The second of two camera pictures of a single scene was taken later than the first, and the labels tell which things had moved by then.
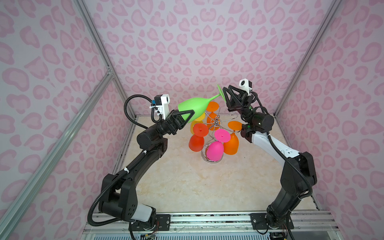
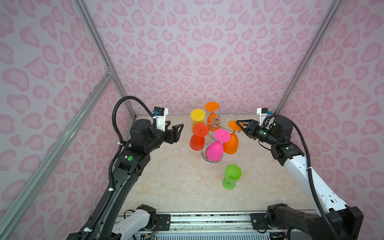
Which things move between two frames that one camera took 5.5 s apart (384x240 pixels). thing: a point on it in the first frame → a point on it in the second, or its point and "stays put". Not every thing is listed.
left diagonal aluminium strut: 56,151 stays put
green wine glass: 199,105 → 233,173
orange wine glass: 213,121 stays put
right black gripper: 245,106 → 252,128
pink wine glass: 215,149 stays put
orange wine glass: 231,146 stays put
